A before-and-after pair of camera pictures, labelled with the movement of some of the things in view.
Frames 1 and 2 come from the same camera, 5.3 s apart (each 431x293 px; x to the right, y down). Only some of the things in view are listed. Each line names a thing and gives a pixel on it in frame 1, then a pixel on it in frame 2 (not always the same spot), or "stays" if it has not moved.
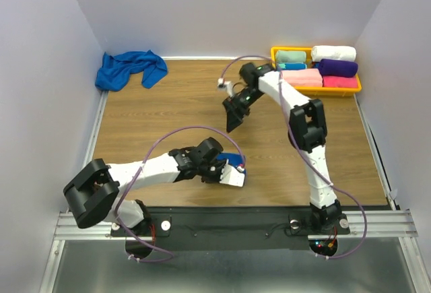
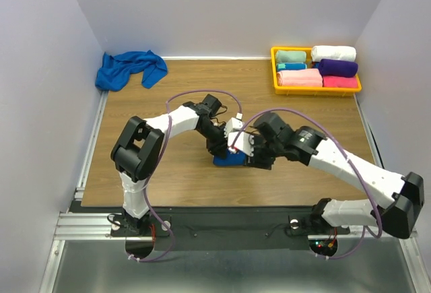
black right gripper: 236,111 → 256,161
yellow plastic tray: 314,90 stays
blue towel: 115,70 stays
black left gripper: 217,179 → 219,147
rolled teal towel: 292,66 stays
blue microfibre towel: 235,159 stays
